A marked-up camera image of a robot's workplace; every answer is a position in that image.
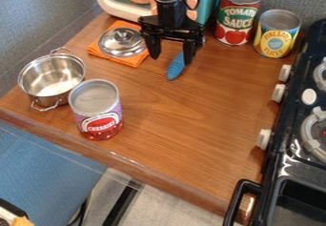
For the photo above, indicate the silver lid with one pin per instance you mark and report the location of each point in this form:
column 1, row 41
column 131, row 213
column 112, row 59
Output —
column 121, row 42

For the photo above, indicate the silver pot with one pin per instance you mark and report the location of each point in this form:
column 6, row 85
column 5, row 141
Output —
column 51, row 77

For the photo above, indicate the tomato sauce can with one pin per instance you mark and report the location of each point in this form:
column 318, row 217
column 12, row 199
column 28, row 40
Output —
column 236, row 15

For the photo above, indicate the purple and red can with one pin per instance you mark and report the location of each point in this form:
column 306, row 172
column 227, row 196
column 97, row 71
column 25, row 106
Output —
column 97, row 109

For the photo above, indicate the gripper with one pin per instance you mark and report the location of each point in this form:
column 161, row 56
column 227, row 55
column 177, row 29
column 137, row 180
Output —
column 171, row 20

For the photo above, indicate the orange cloth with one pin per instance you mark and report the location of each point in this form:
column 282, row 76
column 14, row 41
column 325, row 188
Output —
column 123, row 50

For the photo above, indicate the toy stove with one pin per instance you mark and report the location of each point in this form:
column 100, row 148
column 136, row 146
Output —
column 288, row 131

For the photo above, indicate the yellow pineapple can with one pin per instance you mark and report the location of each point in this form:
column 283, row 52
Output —
column 276, row 33

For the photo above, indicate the blue fork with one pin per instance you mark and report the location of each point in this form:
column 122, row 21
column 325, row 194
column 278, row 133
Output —
column 175, row 67

